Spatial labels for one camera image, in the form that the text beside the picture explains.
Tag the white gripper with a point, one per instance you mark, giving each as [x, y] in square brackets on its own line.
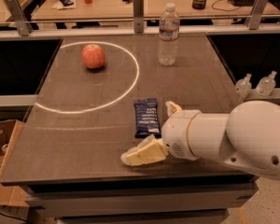
[177, 133]

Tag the blue rxbar blueberry wrapper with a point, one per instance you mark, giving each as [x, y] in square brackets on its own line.
[146, 118]

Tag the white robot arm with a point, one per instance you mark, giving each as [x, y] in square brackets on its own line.
[247, 139]

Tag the small clear sanitizer bottle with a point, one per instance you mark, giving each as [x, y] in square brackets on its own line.
[243, 86]

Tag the clear plastic water bottle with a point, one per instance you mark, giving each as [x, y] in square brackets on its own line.
[168, 35]

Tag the white drawer cabinet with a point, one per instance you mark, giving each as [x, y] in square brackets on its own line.
[142, 196]

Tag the red apple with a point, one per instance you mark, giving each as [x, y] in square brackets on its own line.
[93, 56]

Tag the black mesh pen cup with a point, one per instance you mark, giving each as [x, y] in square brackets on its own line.
[199, 4]

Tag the middle metal bracket post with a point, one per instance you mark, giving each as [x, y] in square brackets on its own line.
[138, 16]

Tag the metal bracket post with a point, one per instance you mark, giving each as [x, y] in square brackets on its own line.
[138, 16]
[23, 26]
[253, 20]

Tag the right metal bracket post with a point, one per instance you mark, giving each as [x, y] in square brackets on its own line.
[253, 20]

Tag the left metal bracket post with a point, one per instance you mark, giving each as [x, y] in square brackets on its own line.
[23, 26]

